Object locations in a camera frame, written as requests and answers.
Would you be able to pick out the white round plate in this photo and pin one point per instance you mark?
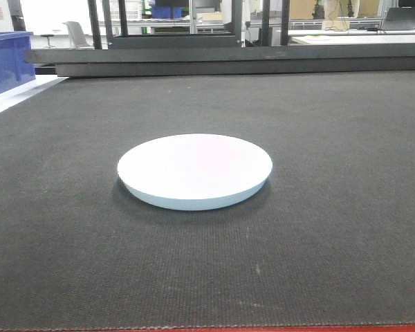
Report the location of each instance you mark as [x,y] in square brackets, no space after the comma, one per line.
[195,171]

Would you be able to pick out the dark grey table mat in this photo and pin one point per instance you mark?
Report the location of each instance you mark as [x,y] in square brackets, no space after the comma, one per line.
[327,244]

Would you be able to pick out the grey office chair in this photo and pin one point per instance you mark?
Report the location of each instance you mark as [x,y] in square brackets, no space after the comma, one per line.
[77,36]

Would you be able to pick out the blue plastic bin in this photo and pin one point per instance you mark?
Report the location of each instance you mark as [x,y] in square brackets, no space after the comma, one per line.
[14,70]

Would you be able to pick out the black laptop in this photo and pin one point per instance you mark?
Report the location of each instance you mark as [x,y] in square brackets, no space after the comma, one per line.
[399,19]

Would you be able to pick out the black metal frame rail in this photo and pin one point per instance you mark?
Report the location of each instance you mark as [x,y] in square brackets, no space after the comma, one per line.
[227,61]

